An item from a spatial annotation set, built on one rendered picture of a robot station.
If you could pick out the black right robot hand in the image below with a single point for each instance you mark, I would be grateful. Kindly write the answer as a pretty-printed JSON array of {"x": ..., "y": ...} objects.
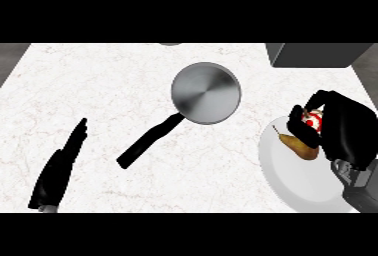
[{"x": 349, "y": 133}]

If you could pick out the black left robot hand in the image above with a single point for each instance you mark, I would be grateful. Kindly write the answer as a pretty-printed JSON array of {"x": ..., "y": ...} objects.
[{"x": 56, "y": 171}]

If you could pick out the red and white cupcake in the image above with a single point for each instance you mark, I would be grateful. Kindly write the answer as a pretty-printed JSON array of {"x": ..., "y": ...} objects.
[{"x": 313, "y": 120}]

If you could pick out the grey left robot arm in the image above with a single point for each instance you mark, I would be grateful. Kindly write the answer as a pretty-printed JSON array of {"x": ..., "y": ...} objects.
[{"x": 48, "y": 209}]

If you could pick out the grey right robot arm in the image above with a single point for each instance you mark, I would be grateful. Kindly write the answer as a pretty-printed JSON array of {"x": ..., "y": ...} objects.
[{"x": 358, "y": 188}]

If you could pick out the white round plate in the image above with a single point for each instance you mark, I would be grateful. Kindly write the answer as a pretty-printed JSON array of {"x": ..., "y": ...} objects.
[{"x": 299, "y": 180}]

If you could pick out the brown pear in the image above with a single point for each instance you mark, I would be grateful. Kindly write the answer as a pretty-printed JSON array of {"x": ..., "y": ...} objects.
[{"x": 299, "y": 146}]

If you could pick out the dark grey box appliance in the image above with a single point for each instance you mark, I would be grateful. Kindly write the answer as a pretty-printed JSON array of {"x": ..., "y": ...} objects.
[{"x": 314, "y": 55}]

